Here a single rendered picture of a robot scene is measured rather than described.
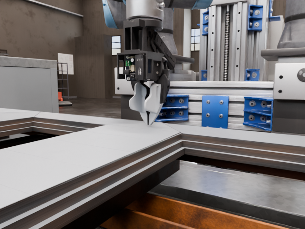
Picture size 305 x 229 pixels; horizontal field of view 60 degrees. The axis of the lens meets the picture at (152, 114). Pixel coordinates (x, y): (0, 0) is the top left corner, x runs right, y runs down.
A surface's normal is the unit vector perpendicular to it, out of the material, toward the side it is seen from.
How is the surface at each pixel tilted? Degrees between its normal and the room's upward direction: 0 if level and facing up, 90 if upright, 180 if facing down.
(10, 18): 90
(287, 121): 90
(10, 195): 0
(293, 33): 72
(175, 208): 90
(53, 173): 0
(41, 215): 90
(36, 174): 0
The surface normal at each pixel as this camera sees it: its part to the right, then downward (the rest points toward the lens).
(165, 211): -0.50, 0.11
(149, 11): 0.22, 0.14
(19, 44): 0.89, 0.06
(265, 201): 0.00, -0.99
